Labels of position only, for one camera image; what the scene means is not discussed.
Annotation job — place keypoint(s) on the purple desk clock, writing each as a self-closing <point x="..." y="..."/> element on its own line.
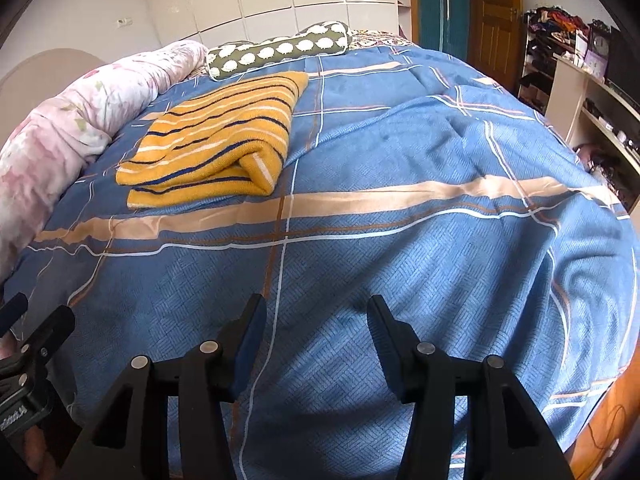
<point x="596" y="55"/>

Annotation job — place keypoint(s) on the white desk with shelves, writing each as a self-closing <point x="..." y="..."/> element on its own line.
<point x="565" y="95"/>

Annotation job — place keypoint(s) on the yellow striped knitted blanket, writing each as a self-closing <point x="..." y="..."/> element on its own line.
<point x="215" y="135"/>

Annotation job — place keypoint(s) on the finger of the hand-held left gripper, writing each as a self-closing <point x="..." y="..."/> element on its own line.
<point x="50" y="330"/>
<point x="12" y="310"/>

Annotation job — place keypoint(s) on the pile of bags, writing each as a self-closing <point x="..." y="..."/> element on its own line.
<point x="600" y="165"/>

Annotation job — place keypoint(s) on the orange patterned bed sheet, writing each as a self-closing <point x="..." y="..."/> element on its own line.
<point x="375" y="39"/>

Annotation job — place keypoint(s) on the beige headboard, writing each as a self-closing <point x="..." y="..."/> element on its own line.
<point x="45" y="70"/>

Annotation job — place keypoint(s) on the teal door panel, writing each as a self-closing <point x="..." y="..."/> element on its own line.
<point x="440" y="10"/>

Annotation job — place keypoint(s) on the person's left hand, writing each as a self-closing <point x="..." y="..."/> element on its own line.
<point x="40" y="450"/>

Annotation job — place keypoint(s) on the brown wooden door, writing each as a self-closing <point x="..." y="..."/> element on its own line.
<point x="495" y="20"/>

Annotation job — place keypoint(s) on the shelf rack with clothes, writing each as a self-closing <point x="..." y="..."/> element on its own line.
<point x="545" y="40"/>

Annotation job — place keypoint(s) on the blue plaid bed cover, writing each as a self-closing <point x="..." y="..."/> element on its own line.
<point x="400" y="260"/>

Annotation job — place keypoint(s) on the pink floral quilt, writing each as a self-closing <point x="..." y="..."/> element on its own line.
<point x="60" y="125"/>

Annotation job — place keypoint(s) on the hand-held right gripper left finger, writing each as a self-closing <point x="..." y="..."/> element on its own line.
<point x="250" y="350"/>

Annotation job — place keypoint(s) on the white wall socket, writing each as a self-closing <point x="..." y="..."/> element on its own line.
<point x="123" y="22"/>

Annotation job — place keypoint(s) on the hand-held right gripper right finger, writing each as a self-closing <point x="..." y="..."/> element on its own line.
<point x="392" y="360"/>

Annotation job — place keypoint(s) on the green pillow with white spots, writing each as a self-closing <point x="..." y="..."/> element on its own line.
<point x="280" y="50"/>

